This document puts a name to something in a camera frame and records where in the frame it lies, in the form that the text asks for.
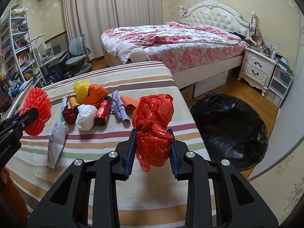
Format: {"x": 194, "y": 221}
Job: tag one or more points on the black trash bag bin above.
{"x": 231, "y": 129}

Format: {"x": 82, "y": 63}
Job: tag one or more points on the yellow tea bottle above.
{"x": 74, "y": 105}

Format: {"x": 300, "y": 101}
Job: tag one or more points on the white plastic drawer unit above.
{"x": 279, "y": 86}

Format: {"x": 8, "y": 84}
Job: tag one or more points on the floral quilt bed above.
{"x": 178, "y": 46}

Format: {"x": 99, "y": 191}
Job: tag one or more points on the red plastic bag ball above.
{"x": 151, "y": 119}

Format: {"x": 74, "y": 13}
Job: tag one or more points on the beige curtains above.
{"x": 91, "y": 18}

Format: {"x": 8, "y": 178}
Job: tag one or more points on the orange foam net bundle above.
{"x": 38, "y": 106}

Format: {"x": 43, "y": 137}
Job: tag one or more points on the orange folded paper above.
{"x": 129, "y": 103}

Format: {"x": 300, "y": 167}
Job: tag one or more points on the white round ball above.
{"x": 138, "y": 55}

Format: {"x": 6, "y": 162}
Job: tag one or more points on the white nightstand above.
{"x": 257, "y": 69}

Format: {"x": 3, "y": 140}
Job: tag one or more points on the orange plastic bag wad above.
{"x": 96, "y": 93}

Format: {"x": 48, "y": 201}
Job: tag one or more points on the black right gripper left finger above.
{"x": 66, "y": 204}

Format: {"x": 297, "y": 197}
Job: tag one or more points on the white paper ball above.
{"x": 85, "y": 117}

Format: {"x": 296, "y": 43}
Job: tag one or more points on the dark red satin cloth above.
{"x": 68, "y": 115}

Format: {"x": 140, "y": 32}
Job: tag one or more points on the grey study desk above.
{"x": 48, "y": 61}

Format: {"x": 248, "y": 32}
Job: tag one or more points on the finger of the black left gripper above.
{"x": 19, "y": 122}

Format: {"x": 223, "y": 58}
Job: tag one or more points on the lavender paper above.
{"x": 118, "y": 109}

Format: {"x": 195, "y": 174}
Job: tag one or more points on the red drink can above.
{"x": 103, "y": 111}

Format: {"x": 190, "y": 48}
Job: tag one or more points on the white milk powder pouch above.
{"x": 56, "y": 144}

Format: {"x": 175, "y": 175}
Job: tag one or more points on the white bookshelf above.
{"x": 17, "y": 52}

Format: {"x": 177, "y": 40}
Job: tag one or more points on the grey blue desk chair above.
{"x": 79, "y": 62}

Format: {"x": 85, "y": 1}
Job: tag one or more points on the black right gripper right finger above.
{"x": 237, "y": 203}

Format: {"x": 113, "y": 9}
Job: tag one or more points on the striped bed sheet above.
{"x": 146, "y": 199}

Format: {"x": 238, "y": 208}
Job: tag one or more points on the yellow foam net bundle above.
{"x": 81, "y": 89}

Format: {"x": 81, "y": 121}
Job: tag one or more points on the white blue cream tube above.
{"x": 63, "y": 105}

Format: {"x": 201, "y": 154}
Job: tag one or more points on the white tufted headboard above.
{"x": 217, "y": 14}

